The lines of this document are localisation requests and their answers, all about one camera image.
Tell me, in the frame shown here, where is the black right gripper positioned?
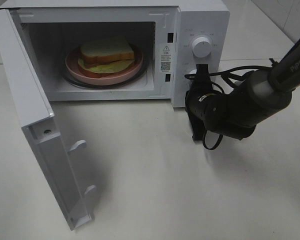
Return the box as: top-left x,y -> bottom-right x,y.
185,64 -> 228,141

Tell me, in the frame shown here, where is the white timer knob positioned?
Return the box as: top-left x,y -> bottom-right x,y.
184,69 -> 197,81

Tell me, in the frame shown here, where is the pink round plate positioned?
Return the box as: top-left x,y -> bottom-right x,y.
65,44 -> 148,89

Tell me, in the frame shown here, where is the toast sandwich with lettuce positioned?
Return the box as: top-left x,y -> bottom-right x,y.
77,36 -> 135,78

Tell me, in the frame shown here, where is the white microwave door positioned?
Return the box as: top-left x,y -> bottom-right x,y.
0,9 -> 96,230

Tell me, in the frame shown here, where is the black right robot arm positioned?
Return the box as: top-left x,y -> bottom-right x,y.
184,38 -> 300,150

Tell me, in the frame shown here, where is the upper white power knob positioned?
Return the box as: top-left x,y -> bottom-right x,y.
191,36 -> 212,58

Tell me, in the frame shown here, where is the white warning label sticker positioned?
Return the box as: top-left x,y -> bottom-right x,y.
159,43 -> 173,73

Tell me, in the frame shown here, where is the glass microwave turntable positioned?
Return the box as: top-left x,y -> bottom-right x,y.
58,44 -> 149,90

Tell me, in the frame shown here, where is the white microwave oven body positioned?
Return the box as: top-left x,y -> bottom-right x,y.
0,0 -> 230,108

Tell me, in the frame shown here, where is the black camera cable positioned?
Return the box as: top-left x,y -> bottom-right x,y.
184,65 -> 278,151

